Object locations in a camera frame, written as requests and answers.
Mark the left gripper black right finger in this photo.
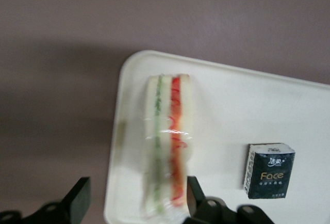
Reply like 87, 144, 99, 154
185, 174, 274, 224

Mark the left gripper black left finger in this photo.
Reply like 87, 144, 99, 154
0, 176, 92, 224

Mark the triangle sandwich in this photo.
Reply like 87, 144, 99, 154
140, 72, 194, 224

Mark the beige plastic tray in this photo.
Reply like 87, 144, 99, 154
103, 50, 330, 224

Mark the black tissue pack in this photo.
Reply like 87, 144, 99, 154
241, 141, 296, 200

